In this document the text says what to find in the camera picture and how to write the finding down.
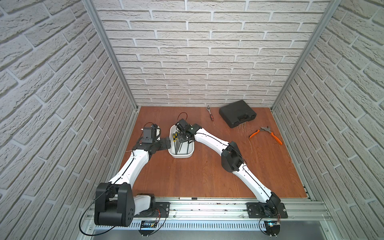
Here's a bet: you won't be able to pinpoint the white plastic storage box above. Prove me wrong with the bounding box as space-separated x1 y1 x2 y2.
168 126 195 159

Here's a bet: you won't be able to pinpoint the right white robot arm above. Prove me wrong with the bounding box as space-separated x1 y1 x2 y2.
175 119 281 217

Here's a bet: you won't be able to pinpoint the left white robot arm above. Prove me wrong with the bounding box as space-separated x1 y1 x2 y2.
91 124 171 237

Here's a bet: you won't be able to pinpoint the black plastic tool case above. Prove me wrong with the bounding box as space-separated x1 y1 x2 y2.
219 100 257 129

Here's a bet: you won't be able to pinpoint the left controller board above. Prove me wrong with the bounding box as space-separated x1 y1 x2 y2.
139 220 159 237

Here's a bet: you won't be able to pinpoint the controller board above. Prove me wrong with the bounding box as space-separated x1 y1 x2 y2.
264 222 281 237
139 220 159 237

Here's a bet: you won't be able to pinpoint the right controller board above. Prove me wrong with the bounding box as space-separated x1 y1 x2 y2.
264 222 281 237

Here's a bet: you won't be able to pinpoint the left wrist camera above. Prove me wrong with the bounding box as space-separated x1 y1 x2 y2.
151 124 161 141

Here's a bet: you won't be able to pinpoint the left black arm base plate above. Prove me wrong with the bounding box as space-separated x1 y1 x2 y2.
137 202 170 218

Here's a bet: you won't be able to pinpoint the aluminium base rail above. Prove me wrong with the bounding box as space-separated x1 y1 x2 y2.
86 198 336 238

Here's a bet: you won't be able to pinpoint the orange handled pliers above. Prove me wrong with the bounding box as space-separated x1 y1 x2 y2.
248 126 284 146

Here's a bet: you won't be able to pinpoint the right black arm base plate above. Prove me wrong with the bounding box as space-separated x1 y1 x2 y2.
246 203 288 219

